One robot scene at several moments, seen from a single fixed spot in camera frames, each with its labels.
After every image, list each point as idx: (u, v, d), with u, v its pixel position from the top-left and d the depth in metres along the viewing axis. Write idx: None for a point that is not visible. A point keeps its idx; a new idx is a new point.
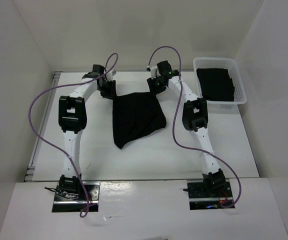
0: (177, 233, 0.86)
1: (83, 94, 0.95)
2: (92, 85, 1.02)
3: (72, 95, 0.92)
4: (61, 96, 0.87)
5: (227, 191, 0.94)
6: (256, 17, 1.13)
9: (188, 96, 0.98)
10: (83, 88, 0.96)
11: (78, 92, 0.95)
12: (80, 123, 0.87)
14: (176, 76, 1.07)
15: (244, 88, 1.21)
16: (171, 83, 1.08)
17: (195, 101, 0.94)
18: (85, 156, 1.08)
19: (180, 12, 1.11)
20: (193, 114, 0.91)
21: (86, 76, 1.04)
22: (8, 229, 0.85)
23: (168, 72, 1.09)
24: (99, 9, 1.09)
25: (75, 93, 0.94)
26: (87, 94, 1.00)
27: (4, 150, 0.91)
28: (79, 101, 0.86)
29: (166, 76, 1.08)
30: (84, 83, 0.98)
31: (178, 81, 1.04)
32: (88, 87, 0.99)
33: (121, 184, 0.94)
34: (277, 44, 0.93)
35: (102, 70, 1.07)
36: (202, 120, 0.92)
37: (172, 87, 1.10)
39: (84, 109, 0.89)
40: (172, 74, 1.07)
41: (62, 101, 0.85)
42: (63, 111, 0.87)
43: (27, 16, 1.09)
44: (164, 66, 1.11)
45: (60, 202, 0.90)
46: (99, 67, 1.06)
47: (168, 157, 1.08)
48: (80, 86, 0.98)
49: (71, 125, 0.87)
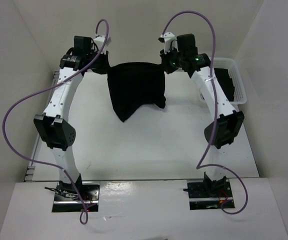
0: (177, 234, 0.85)
1: (62, 107, 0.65)
2: (74, 82, 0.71)
3: (49, 113, 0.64)
4: (35, 116, 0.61)
5: (227, 191, 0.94)
6: (255, 17, 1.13)
9: (221, 106, 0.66)
10: (62, 96, 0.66)
11: (55, 103, 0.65)
12: (66, 140, 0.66)
14: (205, 69, 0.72)
15: (244, 88, 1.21)
16: (197, 78, 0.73)
17: (230, 114, 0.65)
18: (85, 156, 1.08)
19: (180, 12, 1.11)
20: (222, 133, 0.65)
21: (64, 65, 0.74)
22: (8, 230, 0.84)
23: (195, 58, 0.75)
24: (98, 8, 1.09)
25: (53, 107, 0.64)
26: (69, 99, 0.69)
27: (4, 150, 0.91)
28: (57, 121, 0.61)
29: (191, 64, 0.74)
30: (62, 83, 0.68)
31: (209, 78, 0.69)
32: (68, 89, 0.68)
33: (121, 184, 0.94)
34: (276, 44, 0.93)
35: (87, 45, 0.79)
36: (230, 136, 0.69)
37: (197, 84, 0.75)
39: (67, 125, 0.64)
40: (200, 62, 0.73)
41: (38, 123, 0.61)
42: (42, 132, 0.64)
43: (27, 16, 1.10)
44: (188, 44, 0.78)
45: (60, 202, 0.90)
46: (83, 40, 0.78)
47: (168, 157, 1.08)
48: (60, 88, 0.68)
49: (57, 142, 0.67)
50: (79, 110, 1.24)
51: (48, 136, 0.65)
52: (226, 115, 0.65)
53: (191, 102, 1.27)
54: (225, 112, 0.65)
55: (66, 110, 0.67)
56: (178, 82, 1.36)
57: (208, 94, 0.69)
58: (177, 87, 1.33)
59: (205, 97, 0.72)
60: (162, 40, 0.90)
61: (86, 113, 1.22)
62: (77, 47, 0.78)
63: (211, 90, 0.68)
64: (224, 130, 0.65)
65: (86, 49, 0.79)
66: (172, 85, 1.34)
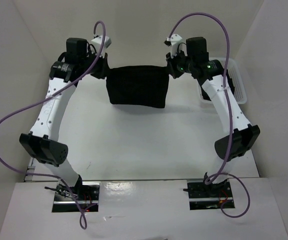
0: (177, 233, 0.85)
1: (51, 125, 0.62)
2: (64, 95, 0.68)
3: (36, 132, 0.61)
4: (20, 138, 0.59)
5: (227, 191, 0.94)
6: (255, 17, 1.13)
9: (235, 120, 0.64)
10: (50, 113, 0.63)
11: (43, 121, 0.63)
12: (55, 160, 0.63)
14: (218, 79, 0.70)
15: (244, 88, 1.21)
16: (209, 87, 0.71)
17: (244, 129, 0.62)
18: (85, 156, 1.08)
19: (180, 12, 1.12)
20: (236, 149, 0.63)
21: (54, 75, 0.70)
22: (8, 229, 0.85)
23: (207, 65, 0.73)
24: (98, 8, 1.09)
25: (40, 126, 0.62)
26: (59, 114, 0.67)
27: (4, 149, 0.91)
28: (44, 143, 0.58)
29: (203, 71, 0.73)
30: (50, 97, 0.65)
31: (223, 89, 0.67)
32: (57, 104, 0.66)
33: (121, 184, 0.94)
34: (276, 44, 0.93)
35: (80, 51, 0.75)
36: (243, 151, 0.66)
37: (209, 93, 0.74)
39: (56, 145, 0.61)
40: (212, 70, 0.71)
41: (24, 143, 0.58)
42: (31, 152, 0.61)
43: (28, 16, 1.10)
44: (199, 49, 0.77)
45: (60, 202, 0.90)
46: (76, 45, 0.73)
47: (168, 157, 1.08)
48: (48, 103, 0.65)
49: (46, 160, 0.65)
50: (80, 111, 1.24)
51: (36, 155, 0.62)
52: (241, 129, 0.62)
53: (191, 102, 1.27)
54: (240, 126, 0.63)
55: (55, 127, 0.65)
56: (178, 82, 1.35)
57: (222, 105, 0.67)
58: (177, 88, 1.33)
59: (217, 108, 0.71)
60: (169, 44, 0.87)
61: (87, 114, 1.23)
62: (69, 53, 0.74)
63: (224, 101, 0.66)
64: (239, 146, 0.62)
65: (79, 54, 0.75)
66: (172, 85, 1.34)
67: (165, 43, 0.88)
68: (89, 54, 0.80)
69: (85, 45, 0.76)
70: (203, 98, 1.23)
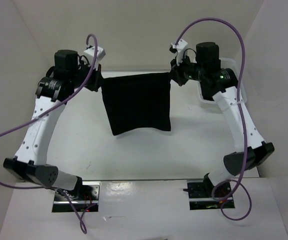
0: (177, 234, 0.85)
1: (37, 149, 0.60)
2: (52, 115, 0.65)
3: (21, 157, 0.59)
4: (6, 162, 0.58)
5: (227, 191, 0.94)
6: (255, 17, 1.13)
9: (249, 137, 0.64)
10: (36, 137, 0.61)
11: (29, 145, 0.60)
12: (44, 183, 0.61)
14: (231, 91, 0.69)
15: (244, 88, 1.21)
16: (221, 99, 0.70)
17: (258, 147, 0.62)
18: (85, 156, 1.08)
19: (180, 12, 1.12)
20: (249, 166, 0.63)
21: (41, 93, 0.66)
22: (7, 229, 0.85)
23: (219, 75, 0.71)
24: (98, 8, 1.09)
25: (25, 150, 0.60)
26: (46, 135, 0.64)
27: (4, 149, 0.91)
28: (29, 170, 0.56)
29: (214, 81, 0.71)
30: (36, 119, 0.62)
31: (237, 103, 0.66)
32: (44, 126, 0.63)
33: (121, 184, 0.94)
34: (276, 43, 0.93)
35: (69, 66, 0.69)
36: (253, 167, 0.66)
37: (220, 105, 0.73)
39: (43, 169, 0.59)
40: (224, 80, 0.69)
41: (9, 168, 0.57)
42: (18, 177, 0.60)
43: (28, 16, 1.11)
44: (211, 57, 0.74)
45: (60, 202, 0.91)
46: (64, 60, 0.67)
47: (168, 157, 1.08)
48: (33, 125, 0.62)
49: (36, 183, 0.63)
50: (80, 111, 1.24)
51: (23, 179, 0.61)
52: (254, 147, 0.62)
53: (191, 102, 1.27)
54: (254, 144, 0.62)
55: (43, 149, 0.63)
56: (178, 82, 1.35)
57: (235, 120, 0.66)
58: (177, 88, 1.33)
59: (228, 121, 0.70)
60: (174, 51, 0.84)
61: (87, 113, 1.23)
62: (59, 67, 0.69)
63: (238, 116, 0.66)
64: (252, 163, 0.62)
65: (69, 69, 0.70)
66: (172, 85, 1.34)
67: (171, 50, 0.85)
68: (82, 66, 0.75)
69: (76, 58, 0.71)
70: (204, 98, 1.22)
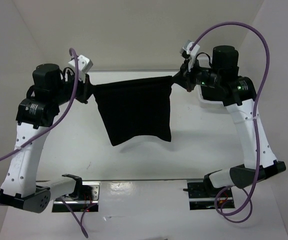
0: (177, 234, 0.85)
1: (23, 180, 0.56)
2: (36, 142, 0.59)
3: (8, 189, 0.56)
4: None
5: (227, 191, 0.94)
6: (255, 17, 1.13)
9: (262, 155, 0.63)
10: (20, 168, 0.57)
11: (14, 177, 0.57)
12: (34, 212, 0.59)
14: (248, 104, 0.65)
15: None
16: (235, 111, 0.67)
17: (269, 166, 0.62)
18: (85, 156, 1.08)
19: (180, 12, 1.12)
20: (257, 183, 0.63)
21: (22, 119, 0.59)
22: (7, 230, 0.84)
23: (238, 86, 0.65)
24: (98, 8, 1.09)
25: (11, 183, 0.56)
26: (33, 163, 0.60)
27: (4, 149, 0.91)
28: (17, 204, 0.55)
29: (231, 91, 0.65)
30: (19, 149, 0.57)
31: (252, 119, 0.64)
32: (29, 155, 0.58)
33: (121, 184, 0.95)
34: (276, 44, 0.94)
35: (52, 85, 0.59)
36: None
37: (232, 115, 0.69)
39: (29, 199, 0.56)
40: (243, 92, 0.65)
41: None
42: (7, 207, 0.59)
43: (27, 16, 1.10)
44: (229, 66, 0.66)
45: (60, 202, 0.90)
46: (45, 80, 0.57)
47: (167, 158, 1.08)
48: (17, 155, 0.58)
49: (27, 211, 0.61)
50: (81, 110, 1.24)
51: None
52: (266, 167, 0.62)
53: (191, 102, 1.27)
54: (265, 164, 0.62)
55: (30, 178, 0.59)
56: None
57: (248, 135, 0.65)
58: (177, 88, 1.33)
59: (240, 135, 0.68)
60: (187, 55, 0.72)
61: (87, 113, 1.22)
62: (38, 87, 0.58)
63: (252, 132, 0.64)
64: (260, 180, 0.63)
65: (52, 88, 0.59)
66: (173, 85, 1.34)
67: (181, 53, 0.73)
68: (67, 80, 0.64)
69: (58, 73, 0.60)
70: (204, 98, 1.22)
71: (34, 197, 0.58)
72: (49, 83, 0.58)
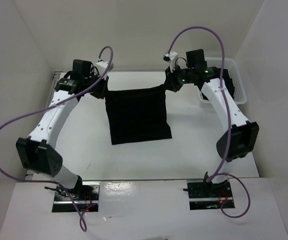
0: (177, 233, 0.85)
1: (50, 131, 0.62)
2: (67, 105, 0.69)
3: (35, 137, 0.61)
4: (19, 139, 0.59)
5: (227, 191, 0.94)
6: (255, 17, 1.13)
9: (233, 117, 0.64)
10: (51, 120, 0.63)
11: (43, 127, 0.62)
12: (49, 169, 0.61)
14: (215, 82, 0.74)
15: (244, 88, 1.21)
16: (207, 90, 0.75)
17: (242, 125, 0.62)
18: (86, 156, 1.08)
19: (180, 12, 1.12)
20: (236, 146, 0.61)
21: (60, 88, 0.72)
22: (7, 230, 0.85)
23: (205, 70, 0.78)
24: (98, 8, 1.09)
25: (39, 131, 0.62)
26: (59, 124, 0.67)
27: (4, 149, 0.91)
28: (42, 146, 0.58)
29: (201, 76, 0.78)
30: (54, 106, 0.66)
31: (220, 90, 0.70)
32: (60, 113, 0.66)
33: (121, 184, 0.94)
34: (276, 43, 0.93)
35: (84, 71, 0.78)
36: (244, 152, 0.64)
37: (208, 96, 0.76)
39: (52, 153, 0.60)
40: (209, 74, 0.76)
41: (20, 147, 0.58)
42: (26, 157, 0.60)
43: (27, 16, 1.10)
44: (197, 59, 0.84)
45: (60, 202, 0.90)
46: (82, 65, 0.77)
47: (168, 158, 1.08)
48: (48, 112, 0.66)
49: (40, 171, 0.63)
50: (81, 110, 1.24)
51: (30, 163, 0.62)
52: (238, 125, 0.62)
53: (191, 102, 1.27)
54: (238, 122, 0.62)
55: (54, 134, 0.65)
56: None
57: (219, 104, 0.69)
58: None
59: (216, 109, 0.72)
60: (167, 59, 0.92)
61: (87, 113, 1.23)
62: (75, 71, 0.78)
63: (221, 100, 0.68)
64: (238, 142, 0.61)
65: (85, 73, 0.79)
66: None
67: (163, 59, 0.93)
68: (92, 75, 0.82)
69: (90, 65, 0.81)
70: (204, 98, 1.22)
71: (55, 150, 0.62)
72: (84, 70, 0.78)
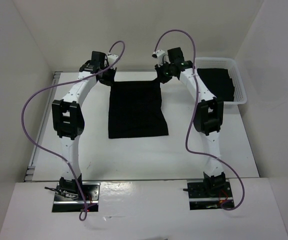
0: (177, 234, 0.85)
1: (79, 97, 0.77)
2: (89, 82, 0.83)
3: (67, 99, 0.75)
4: (54, 100, 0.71)
5: (227, 191, 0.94)
6: (255, 17, 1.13)
9: (202, 95, 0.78)
10: (79, 89, 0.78)
11: (73, 93, 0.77)
12: (76, 128, 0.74)
14: (189, 70, 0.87)
15: (244, 88, 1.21)
16: (183, 77, 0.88)
17: (210, 100, 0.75)
18: (86, 156, 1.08)
19: (180, 12, 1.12)
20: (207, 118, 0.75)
21: (83, 69, 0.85)
22: (7, 229, 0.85)
23: (181, 63, 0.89)
24: (98, 8, 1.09)
25: (70, 96, 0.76)
26: (84, 94, 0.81)
27: (4, 149, 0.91)
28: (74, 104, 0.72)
29: (178, 67, 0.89)
30: (80, 80, 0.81)
31: (192, 75, 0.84)
32: (85, 86, 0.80)
33: (121, 184, 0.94)
34: (276, 44, 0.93)
35: (102, 59, 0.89)
36: (216, 123, 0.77)
37: (184, 82, 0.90)
39: (79, 114, 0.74)
40: (185, 65, 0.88)
41: (55, 106, 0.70)
42: (57, 117, 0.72)
43: (27, 16, 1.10)
44: (176, 54, 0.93)
45: (60, 202, 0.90)
46: (99, 54, 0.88)
47: (168, 158, 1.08)
48: (75, 85, 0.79)
49: (67, 131, 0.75)
50: (81, 110, 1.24)
51: (60, 123, 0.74)
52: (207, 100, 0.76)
53: (191, 102, 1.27)
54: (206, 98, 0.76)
55: (80, 101, 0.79)
56: (178, 82, 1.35)
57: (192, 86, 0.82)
58: (177, 87, 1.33)
59: (191, 92, 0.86)
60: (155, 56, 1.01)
61: (86, 113, 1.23)
62: (94, 58, 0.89)
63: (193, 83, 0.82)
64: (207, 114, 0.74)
65: (101, 60, 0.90)
66: (172, 85, 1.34)
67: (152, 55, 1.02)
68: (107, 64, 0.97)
69: (104, 57, 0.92)
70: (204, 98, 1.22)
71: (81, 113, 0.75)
72: (101, 58, 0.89)
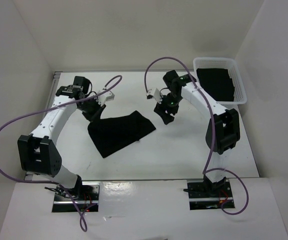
0: (177, 234, 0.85)
1: (52, 129, 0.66)
2: (67, 108, 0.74)
3: (38, 134, 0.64)
4: (21, 136, 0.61)
5: (227, 191, 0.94)
6: (256, 16, 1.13)
9: (213, 109, 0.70)
10: (53, 119, 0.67)
11: (45, 126, 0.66)
12: (50, 165, 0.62)
14: (190, 84, 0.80)
15: (244, 88, 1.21)
16: (185, 92, 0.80)
17: (223, 113, 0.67)
18: (86, 156, 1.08)
19: (180, 12, 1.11)
20: (223, 134, 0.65)
21: (60, 93, 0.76)
22: (7, 229, 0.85)
23: (179, 77, 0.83)
24: (98, 8, 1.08)
25: (41, 129, 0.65)
26: (60, 124, 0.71)
27: (4, 150, 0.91)
28: (44, 141, 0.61)
29: (178, 83, 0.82)
30: (56, 107, 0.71)
31: (196, 89, 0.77)
32: (61, 114, 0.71)
33: (121, 184, 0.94)
34: (276, 43, 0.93)
35: (85, 83, 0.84)
36: (234, 140, 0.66)
37: (187, 97, 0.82)
39: (52, 149, 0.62)
40: (184, 80, 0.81)
41: (21, 143, 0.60)
42: (25, 155, 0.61)
43: (27, 15, 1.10)
44: (172, 76, 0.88)
45: (60, 202, 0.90)
46: (83, 78, 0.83)
47: (167, 159, 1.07)
48: (48, 115, 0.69)
49: (39, 171, 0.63)
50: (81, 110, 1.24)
51: (30, 162, 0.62)
52: (219, 115, 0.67)
53: None
54: (218, 112, 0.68)
55: (54, 134, 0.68)
56: None
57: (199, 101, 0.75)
58: None
59: (197, 107, 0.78)
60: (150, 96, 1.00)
61: None
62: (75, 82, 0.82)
63: (200, 97, 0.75)
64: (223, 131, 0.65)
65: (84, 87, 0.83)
66: None
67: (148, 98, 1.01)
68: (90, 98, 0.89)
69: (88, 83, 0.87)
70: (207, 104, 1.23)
71: (55, 148, 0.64)
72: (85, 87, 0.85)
